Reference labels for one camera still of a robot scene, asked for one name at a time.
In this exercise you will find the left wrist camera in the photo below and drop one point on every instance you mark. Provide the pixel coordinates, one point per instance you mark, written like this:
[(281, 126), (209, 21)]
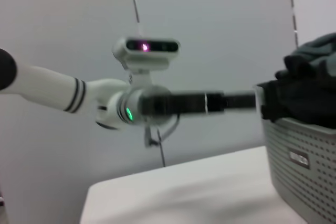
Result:
[(147, 53)]

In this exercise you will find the black cloth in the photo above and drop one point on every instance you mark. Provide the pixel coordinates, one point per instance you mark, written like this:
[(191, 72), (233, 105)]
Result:
[(302, 98)]

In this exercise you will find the grey perforated storage box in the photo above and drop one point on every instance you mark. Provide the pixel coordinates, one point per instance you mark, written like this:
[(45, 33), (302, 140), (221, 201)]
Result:
[(294, 182)]

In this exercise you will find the grey-green towel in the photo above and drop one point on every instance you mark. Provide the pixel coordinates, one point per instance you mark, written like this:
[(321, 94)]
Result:
[(319, 48)]

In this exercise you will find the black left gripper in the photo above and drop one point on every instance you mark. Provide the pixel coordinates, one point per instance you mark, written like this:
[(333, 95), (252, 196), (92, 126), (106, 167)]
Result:
[(181, 103)]

